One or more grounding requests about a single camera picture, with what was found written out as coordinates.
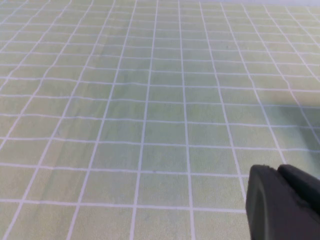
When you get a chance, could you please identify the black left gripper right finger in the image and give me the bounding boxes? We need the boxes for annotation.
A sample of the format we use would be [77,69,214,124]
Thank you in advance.
[276,163,320,214]

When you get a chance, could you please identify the green checked tablecloth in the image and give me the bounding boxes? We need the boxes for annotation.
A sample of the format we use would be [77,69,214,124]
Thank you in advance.
[0,0,320,240]

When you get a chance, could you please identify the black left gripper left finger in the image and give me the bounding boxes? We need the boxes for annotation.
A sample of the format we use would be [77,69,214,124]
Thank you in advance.
[245,164,320,240]

